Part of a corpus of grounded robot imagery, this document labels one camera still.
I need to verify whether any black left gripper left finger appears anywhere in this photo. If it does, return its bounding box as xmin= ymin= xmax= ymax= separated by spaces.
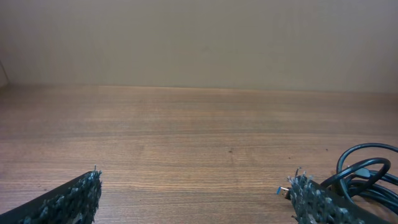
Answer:
xmin=1 ymin=169 xmax=102 ymax=224

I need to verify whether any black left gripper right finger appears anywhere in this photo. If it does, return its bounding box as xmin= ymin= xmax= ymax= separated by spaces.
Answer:
xmin=286 ymin=167 xmax=389 ymax=224

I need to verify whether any black USB cable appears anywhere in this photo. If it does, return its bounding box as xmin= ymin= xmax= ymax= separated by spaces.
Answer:
xmin=276 ymin=142 xmax=398 ymax=215

